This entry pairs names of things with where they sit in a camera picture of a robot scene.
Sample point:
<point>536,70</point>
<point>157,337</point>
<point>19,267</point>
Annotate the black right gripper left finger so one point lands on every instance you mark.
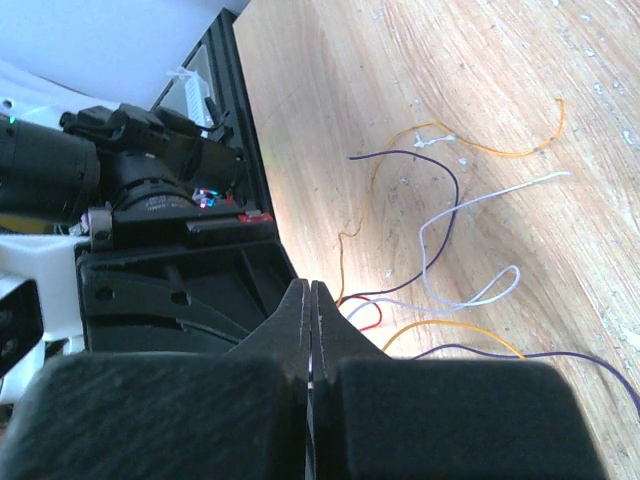
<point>240,415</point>

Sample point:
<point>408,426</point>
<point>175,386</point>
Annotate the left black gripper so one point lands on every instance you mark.
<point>198,284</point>

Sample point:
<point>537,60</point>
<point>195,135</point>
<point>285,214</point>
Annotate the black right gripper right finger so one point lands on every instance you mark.
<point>380,418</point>

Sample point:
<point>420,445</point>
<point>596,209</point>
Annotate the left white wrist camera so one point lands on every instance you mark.
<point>39,305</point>

